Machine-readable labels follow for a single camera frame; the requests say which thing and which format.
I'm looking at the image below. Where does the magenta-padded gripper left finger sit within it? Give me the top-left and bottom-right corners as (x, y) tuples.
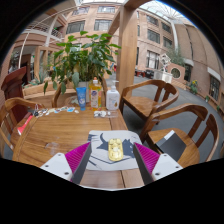
(39, 142), (93, 185)

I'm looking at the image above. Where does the black notebook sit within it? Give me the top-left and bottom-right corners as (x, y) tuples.
(155, 129), (187, 163)

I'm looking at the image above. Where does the black key bunch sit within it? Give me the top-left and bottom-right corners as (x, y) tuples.
(32, 104), (41, 116)

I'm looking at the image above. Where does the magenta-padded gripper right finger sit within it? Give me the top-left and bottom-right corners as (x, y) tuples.
(132, 142), (184, 186)

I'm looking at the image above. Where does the yellow bottle orange cap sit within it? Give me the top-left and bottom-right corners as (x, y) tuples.
(89, 77), (103, 112)

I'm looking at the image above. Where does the spiky green agave plant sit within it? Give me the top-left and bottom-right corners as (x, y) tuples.
(28, 71), (48, 86)

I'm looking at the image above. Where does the blue tube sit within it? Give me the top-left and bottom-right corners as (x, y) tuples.
(75, 86), (88, 112)

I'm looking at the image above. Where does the wooden round-back armchair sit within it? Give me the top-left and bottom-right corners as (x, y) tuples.
(139, 103), (220, 168)
(119, 79), (180, 122)
(0, 97), (45, 158)
(51, 88), (81, 109)

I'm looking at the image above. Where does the dark red wooden pedestal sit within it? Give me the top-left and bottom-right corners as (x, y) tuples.
(0, 66), (28, 123)

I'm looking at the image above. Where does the white outdoor sculpture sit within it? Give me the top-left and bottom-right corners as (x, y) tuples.
(159, 53), (172, 73)

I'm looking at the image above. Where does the white pump bottle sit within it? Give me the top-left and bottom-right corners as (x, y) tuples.
(105, 80), (121, 111)

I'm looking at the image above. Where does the yellow flowering plant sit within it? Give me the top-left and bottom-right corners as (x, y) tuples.
(189, 79), (200, 95)

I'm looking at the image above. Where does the yellow computer mouse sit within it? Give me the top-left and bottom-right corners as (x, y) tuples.
(107, 138), (125, 162)

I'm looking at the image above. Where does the green potted plant white pot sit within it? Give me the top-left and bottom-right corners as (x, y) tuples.
(43, 30), (122, 103)

